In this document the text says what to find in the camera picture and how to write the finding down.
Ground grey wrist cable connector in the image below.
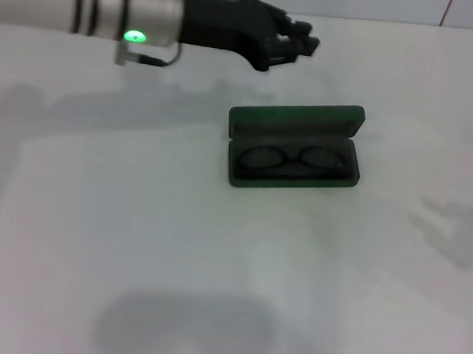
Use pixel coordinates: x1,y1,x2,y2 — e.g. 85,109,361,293
113,40,184,70

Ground black glasses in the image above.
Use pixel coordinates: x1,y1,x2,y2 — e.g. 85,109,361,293
236,142,348,177

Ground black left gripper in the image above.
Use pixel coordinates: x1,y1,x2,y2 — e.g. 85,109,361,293
177,0,325,75

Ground green glasses case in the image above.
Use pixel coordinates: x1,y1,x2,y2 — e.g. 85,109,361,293
223,97,367,196

